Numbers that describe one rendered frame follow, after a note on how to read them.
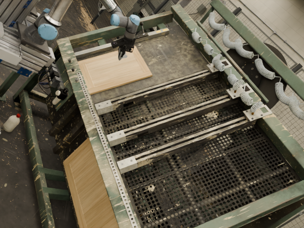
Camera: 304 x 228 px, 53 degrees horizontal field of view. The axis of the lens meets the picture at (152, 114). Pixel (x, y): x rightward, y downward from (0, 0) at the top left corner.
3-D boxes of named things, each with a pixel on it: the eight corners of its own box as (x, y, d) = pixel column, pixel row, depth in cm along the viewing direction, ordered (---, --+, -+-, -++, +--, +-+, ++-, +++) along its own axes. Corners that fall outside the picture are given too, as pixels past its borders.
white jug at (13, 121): (1, 123, 286) (13, 109, 280) (11, 125, 294) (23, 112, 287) (2, 130, 281) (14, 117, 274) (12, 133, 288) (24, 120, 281)
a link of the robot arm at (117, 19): (108, 20, 214) (123, 23, 218) (111, 27, 205) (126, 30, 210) (111, 9, 209) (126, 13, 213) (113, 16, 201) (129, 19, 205)
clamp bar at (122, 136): (106, 138, 227) (102, 118, 208) (244, 92, 253) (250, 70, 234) (111, 149, 221) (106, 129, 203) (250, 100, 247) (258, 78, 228)
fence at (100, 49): (74, 55, 288) (73, 52, 285) (167, 30, 308) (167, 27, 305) (76, 59, 285) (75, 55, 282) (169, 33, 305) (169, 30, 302)
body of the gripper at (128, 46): (132, 53, 226) (137, 40, 219) (121, 53, 222) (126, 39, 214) (128, 47, 231) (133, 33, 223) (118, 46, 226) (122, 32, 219)
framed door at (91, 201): (64, 162, 276) (62, 162, 274) (104, 124, 258) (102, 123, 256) (90, 262, 222) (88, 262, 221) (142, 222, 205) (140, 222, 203)
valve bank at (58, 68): (33, 68, 280) (48, 49, 272) (46, 74, 290) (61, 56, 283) (42, 106, 250) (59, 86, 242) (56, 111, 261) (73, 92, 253)
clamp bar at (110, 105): (95, 108, 246) (89, 87, 227) (224, 67, 272) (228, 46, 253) (98, 117, 240) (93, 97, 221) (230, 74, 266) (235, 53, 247)
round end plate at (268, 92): (191, 79, 323) (251, 24, 297) (193, 81, 327) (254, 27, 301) (230, 136, 276) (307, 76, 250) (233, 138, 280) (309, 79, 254)
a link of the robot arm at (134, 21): (128, 12, 209) (140, 15, 213) (123, 26, 216) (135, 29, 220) (130, 18, 204) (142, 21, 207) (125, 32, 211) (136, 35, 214)
